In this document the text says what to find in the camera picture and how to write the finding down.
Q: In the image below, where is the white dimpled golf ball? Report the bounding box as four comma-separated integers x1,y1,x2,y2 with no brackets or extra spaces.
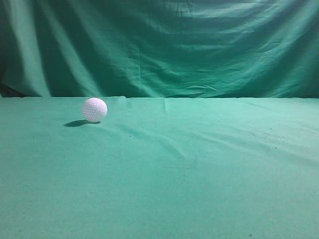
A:
82,98,108,122

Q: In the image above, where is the green table cloth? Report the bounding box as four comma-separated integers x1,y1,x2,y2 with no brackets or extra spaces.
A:
0,97,319,239

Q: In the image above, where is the green backdrop cloth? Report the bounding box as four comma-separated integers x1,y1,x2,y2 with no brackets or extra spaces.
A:
0,0,319,98

